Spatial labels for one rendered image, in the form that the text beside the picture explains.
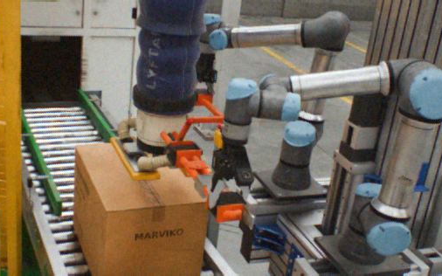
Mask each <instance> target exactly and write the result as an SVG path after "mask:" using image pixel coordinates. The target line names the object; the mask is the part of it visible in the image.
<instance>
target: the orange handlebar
mask: <svg viewBox="0 0 442 276"><path fill-rule="evenodd" d="M200 103H201V104H203V105H204V106H205V108H206V109H208V110H210V111H211V113H212V114H214V115H215V116H205V117H189V119H191V120H193V124H199V123H223V119H224V115H223V114H221V112H220V111H219V110H218V109H216V108H215V107H214V106H213V105H212V104H211V103H210V102H209V101H208V100H207V99H201V100H200ZM172 135H174V137H175V139H176V138H177V136H179V134H178V133H177V132H176V131H174V132H173V133H172ZM160 136H161V137H162V138H163V140H164V141H165V142H166V143H167V145H169V142H170V141H171V139H170V138H169V136H168V135H167V134H166V133H165V132H161V133H160ZM179 161H180V162H181V164H182V165H183V166H184V167H185V169H184V172H186V174H187V175H188V176H189V177H193V178H194V180H195V175H202V174H210V171H209V170H208V169H207V168H209V167H208V166H207V165H206V164H205V162H204V161H200V160H199V158H198V157H197V156H193V157H192V158H191V162H189V161H188V160H187V159H186V158H185V157H184V156H182V157H181V158H180V160H179ZM241 214H242V210H227V211H225V212H224V213H223V214H222V215H223V217H225V218H227V219H237V218H238V217H240V216H241Z"/></svg>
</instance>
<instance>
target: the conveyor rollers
mask: <svg viewBox="0 0 442 276"><path fill-rule="evenodd" d="M24 114H25V117H26V119H27V120H28V122H29V125H30V127H31V130H32V132H33V135H34V137H35V139H36V141H37V143H38V146H39V149H40V151H41V152H42V155H43V157H44V159H45V162H46V164H47V166H48V168H49V171H50V173H51V175H52V177H53V180H54V182H55V184H56V187H57V188H58V190H59V194H60V196H61V198H62V200H63V214H62V216H59V217H56V215H55V213H54V209H53V208H52V204H51V203H50V200H49V197H48V195H47V193H46V191H45V188H44V184H43V182H42V180H41V179H37V180H33V184H34V187H35V188H36V191H37V193H38V198H39V200H40V203H41V204H42V206H43V208H44V213H45V216H46V218H47V220H48V223H49V226H50V229H51V231H52V234H53V236H54V240H55V243H56V245H57V247H58V249H59V255H60V256H61V258H62V260H63V262H64V265H65V266H68V267H65V269H66V272H67V274H68V276H92V274H91V271H90V268H89V265H85V264H87V262H86V256H85V254H84V253H83V250H82V248H81V245H80V241H79V239H78V236H77V234H76V232H75V228H74V225H73V194H74V169H75V145H86V144H101V143H106V141H105V140H104V138H103V137H102V135H101V134H100V132H99V130H97V128H96V126H95V125H94V124H93V122H92V121H91V119H90V118H89V116H88V115H87V114H86V111H85V109H83V107H49V108H30V109H24ZM21 141H22V152H23V155H24V160H25V162H26V164H27V167H28V169H29V172H30V175H31V176H39V173H38V169H37V167H36V165H35V162H34V161H33V157H32V155H31V151H30V150H29V148H28V144H27V142H26V140H25V138H24V137H23V136H21ZM68 254H70V255H68ZM80 265H82V266H80Z"/></svg>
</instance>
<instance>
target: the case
mask: <svg viewBox="0 0 442 276"><path fill-rule="evenodd" d="M157 170H158V172H159V173H160V175H161V177H160V179H153V180H142V181H132V178H131V177H130V176H129V174H128V172H127V170H126V168H125V167H124V166H123V164H122V162H121V159H120V157H119V156H118V155H117V154H116V151H115V150H114V147H113V146H112V145H111V143H101V144H86V145H75V169H74V194H73V225H74V228H75V232H76V234H77V236H78V239H79V241H80V245H81V248H82V250H83V253H84V254H85V256H86V262H87V264H88V265H89V268H90V271H91V274H92V276H201V270H202V264H203V257H204V246H205V234H206V228H207V222H208V216H209V209H205V205H206V198H201V197H200V195H199V194H198V193H197V191H196V190H195V182H194V180H193V179H192V178H191V177H184V174H183V172H181V170H180V169H179V168H178V169H169V167H163V168H162V167H161V168H158V169H157Z"/></svg>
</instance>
